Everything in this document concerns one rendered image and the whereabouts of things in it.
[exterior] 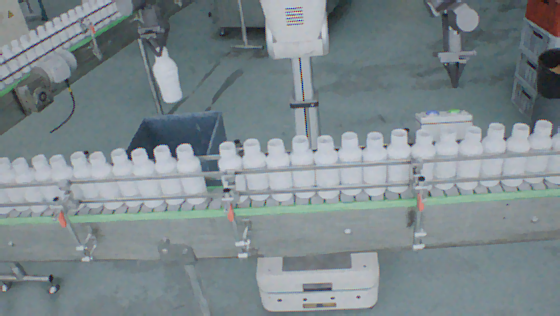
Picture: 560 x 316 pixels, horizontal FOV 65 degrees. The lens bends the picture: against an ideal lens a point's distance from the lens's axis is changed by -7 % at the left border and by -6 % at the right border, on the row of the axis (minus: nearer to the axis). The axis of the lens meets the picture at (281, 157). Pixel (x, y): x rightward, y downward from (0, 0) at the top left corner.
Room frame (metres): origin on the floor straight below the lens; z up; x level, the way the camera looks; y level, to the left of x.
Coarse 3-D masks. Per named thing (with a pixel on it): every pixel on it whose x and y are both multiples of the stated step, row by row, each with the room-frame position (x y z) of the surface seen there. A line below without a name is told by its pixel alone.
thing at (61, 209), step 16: (240, 144) 1.06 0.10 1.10; (416, 160) 0.86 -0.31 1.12; (224, 176) 0.91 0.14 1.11; (416, 176) 0.85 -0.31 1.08; (64, 192) 0.97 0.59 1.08; (224, 192) 0.86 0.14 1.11; (416, 192) 0.80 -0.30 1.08; (64, 208) 0.91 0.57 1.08; (416, 208) 0.81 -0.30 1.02; (64, 224) 0.90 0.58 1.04; (416, 224) 0.80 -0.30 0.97; (96, 240) 0.96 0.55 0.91; (240, 240) 0.86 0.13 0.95; (416, 240) 0.80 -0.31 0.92; (240, 256) 0.85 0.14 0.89
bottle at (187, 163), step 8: (184, 144) 1.00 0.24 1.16; (184, 152) 0.96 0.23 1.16; (192, 152) 0.99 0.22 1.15; (184, 160) 0.96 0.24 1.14; (192, 160) 0.97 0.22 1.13; (184, 168) 0.96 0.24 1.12; (192, 168) 0.96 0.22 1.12; (200, 168) 0.98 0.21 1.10; (184, 184) 0.96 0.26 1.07; (192, 184) 0.95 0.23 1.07; (200, 184) 0.96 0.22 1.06; (184, 192) 0.97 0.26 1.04; (192, 192) 0.95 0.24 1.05; (200, 192) 0.96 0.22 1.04; (192, 200) 0.95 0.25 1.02; (200, 200) 0.95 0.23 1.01
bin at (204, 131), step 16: (192, 112) 1.56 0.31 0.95; (208, 112) 1.55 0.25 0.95; (144, 128) 1.55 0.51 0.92; (160, 128) 1.57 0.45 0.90; (176, 128) 1.57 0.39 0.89; (192, 128) 1.56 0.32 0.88; (208, 128) 1.55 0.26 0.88; (128, 144) 1.40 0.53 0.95; (144, 144) 1.51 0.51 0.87; (160, 144) 1.58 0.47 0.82; (176, 144) 1.57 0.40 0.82; (192, 144) 1.56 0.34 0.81; (208, 144) 1.55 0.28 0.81; (208, 160) 1.26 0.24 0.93
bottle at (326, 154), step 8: (320, 136) 0.95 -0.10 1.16; (328, 136) 0.95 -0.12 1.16; (320, 144) 0.92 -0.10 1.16; (328, 144) 0.92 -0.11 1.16; (320, 152) 0.92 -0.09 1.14; (328, 152) 0.92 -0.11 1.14; (336, 152) 0.93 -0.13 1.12; (320, 160) 0.91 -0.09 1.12; (328, 160) 0.91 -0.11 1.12; (336, 160) 0.91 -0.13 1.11; (320, 176) 0.91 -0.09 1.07; (328, 176) 0.90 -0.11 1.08; (336, 176) 0.91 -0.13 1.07; (320, 184) 0.91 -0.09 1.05; (328, 184) 0.90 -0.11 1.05; (336, 184) 0.91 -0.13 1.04; (320, 192) 0.91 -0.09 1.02; (328, 192) 0.90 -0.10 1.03; (336, 192) 0.91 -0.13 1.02
